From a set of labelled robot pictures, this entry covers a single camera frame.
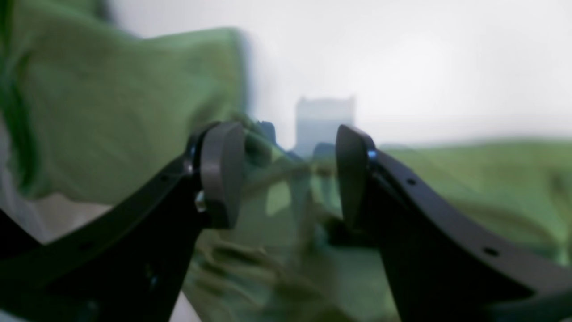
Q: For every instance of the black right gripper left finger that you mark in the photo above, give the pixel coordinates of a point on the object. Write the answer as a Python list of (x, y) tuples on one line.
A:
[(130, 263)]

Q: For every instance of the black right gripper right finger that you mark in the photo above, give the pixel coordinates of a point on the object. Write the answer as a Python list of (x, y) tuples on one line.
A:
[(440, 265)]

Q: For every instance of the green t-shirt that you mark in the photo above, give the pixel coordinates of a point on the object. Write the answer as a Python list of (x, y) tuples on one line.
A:
[(90, 114)]

